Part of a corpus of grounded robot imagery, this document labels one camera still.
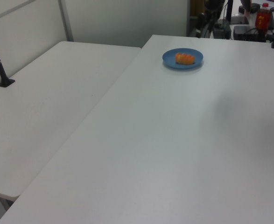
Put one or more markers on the black flat tablet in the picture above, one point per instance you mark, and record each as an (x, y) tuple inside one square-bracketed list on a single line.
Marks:
[(240, 20)]

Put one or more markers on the small black device box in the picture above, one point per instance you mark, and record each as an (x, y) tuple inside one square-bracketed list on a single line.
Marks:
[(222, 29)]

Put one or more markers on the black flat electronics box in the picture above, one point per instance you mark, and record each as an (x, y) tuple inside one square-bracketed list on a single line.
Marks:
[(244, 32)]

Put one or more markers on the black tripod with camera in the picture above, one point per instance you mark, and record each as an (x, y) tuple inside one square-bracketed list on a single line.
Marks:
[(206, 21)]

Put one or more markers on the orange glazed bread roll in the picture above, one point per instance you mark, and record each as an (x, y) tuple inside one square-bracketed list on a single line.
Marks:
[(185, 58)]

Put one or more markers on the red drink bottle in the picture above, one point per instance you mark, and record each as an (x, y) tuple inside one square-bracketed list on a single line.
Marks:
[(263, 19)]

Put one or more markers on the blue round plate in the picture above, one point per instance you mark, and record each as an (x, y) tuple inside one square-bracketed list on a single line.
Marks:
[(169, 61)]

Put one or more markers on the grey partition frame post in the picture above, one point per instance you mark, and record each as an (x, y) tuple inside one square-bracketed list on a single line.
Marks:
[(66, 21)]

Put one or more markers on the thin black upright pole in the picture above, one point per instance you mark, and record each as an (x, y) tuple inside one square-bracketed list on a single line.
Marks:
[(229, 10)]

